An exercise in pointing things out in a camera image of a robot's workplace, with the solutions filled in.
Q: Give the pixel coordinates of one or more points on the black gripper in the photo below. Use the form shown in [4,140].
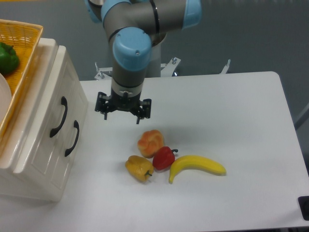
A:
[106,104]

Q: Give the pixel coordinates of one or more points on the yellow bell pepper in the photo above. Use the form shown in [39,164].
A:
[139,167]

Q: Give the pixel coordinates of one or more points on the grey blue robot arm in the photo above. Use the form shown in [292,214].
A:
[133,28]

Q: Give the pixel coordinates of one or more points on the white drawer cabinet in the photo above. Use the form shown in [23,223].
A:
[30,182]

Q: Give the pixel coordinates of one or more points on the orange bread roll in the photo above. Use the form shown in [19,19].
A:
[150,142]

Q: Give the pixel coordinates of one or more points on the red bell pepper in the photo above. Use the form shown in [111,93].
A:
[164,158]

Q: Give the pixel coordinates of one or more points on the yellow banana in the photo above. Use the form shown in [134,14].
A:
[195,162]

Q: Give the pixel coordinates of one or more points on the white plate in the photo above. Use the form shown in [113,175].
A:
[5,97]

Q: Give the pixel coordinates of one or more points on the yellow woven basket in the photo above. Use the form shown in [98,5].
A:
[24,37]

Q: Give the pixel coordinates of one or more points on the green bell pepper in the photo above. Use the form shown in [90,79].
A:
[9,61]

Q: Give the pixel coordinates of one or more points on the black device at table edge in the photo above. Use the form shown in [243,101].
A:
[304,206]

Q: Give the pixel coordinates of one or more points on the black bottom drawer handle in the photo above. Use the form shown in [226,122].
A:
[75,139]

